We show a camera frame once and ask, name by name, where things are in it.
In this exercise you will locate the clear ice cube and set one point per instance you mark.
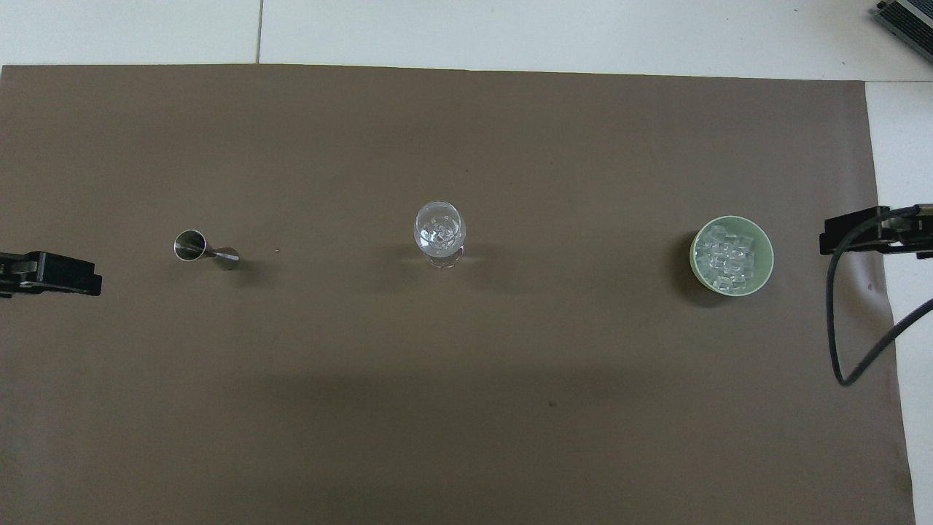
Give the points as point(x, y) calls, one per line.
point(716, 236)
point(740, 245)
point(729, 284)
point(730, 264)
point(751, 267)
point(708, 257)

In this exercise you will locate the steel double jigger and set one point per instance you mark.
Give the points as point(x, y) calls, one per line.
point(191, 245)

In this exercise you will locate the light green bowl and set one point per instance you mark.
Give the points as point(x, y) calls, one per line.
point(765, 262)

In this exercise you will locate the clear wine glass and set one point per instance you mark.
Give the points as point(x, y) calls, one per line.
point(440, 227)

